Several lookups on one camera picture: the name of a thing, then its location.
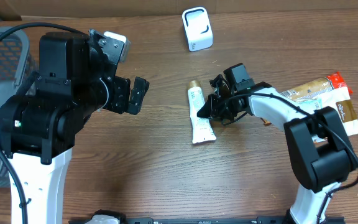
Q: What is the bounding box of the white tube gold cap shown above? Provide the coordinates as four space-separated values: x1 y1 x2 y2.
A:
187 80 216 144

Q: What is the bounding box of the orange spaghetti package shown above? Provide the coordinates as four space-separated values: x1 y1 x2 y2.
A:
280 72 353 103

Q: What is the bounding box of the beige brown snack pouch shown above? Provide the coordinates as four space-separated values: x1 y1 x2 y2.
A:
303 86 358 144

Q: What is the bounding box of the teal snack packet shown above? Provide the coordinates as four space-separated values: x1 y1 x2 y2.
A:
299 99 323 111

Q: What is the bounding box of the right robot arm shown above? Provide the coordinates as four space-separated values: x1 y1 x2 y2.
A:
197 63 358 223

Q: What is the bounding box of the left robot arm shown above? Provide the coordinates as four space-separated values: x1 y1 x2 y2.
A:
0 30 149 223

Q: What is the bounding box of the white barcode scanner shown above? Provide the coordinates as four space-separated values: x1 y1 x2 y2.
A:
181 6 213 52

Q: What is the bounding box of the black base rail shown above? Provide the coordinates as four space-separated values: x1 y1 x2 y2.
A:
68 209 345 224

